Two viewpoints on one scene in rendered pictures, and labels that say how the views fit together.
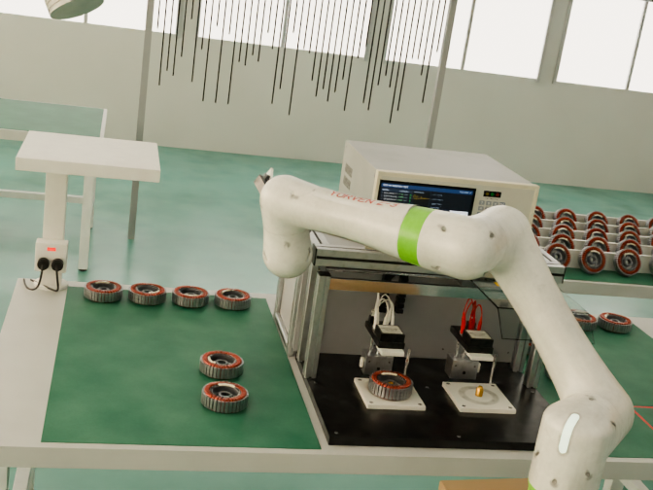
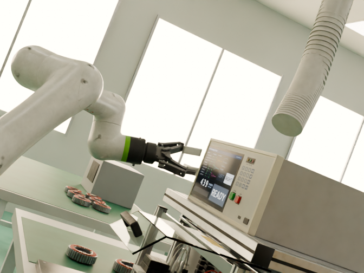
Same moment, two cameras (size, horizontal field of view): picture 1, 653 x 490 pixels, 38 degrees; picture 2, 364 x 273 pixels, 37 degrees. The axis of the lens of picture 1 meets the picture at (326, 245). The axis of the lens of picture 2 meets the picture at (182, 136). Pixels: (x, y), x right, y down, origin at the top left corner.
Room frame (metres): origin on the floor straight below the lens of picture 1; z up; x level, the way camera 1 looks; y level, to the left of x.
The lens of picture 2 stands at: (2.06, -1.79, 1.23)
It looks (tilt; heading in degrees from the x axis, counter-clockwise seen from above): 2 degrees up; 84
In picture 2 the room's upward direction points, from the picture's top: 21 degrees clockwise
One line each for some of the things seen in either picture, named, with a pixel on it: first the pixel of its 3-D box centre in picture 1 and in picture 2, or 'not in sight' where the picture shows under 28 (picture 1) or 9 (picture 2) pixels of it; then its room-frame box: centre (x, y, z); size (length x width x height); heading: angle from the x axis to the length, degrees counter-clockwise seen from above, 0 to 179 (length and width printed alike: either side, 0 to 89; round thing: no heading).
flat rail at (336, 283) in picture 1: (439, 290); (191, 239); (2.33, -0.31, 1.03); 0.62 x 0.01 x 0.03; 104
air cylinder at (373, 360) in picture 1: (376, 362); not in sight; (2.35, -0.18, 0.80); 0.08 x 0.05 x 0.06; 104
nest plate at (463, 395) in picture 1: (478, 397); not in sight; (2.26, -0.45, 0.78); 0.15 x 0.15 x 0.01; 14
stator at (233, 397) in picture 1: (224, 397); (82, 254); (2.07, 0.19, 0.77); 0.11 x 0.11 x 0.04
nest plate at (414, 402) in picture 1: (389, 394); not in sight; (2.21, -0.21, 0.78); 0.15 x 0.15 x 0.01; 14
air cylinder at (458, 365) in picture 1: (462, 366); not in sight; (2.41, -0.41, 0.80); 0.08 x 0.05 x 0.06; 104
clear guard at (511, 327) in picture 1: (525, 305); (186, 247); (2.29, -0.52, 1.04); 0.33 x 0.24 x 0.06; 14
